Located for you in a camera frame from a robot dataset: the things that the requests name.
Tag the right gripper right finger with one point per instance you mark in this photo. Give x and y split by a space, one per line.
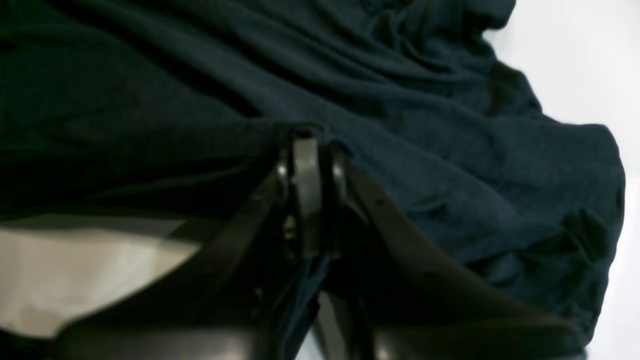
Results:
410 301

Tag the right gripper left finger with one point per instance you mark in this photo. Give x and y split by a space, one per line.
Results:
247 294

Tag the black long-sleeve t-shirt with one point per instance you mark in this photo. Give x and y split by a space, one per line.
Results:
184 106

